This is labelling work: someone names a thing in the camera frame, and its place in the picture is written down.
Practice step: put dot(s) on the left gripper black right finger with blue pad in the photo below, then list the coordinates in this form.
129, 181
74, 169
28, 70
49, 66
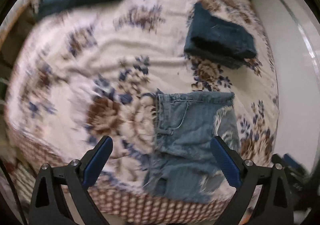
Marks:
274, 205

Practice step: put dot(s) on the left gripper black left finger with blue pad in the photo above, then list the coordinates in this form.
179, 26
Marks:
48, 204

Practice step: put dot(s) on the light blue denim pants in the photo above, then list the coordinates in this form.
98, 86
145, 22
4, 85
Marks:
182, 166

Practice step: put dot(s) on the floral bed blanket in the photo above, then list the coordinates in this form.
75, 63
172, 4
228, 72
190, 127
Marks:
89, 72

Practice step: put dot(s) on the white headboard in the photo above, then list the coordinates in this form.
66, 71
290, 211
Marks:
293, 32

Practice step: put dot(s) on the dark blue folded pants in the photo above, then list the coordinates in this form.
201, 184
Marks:
217, 40

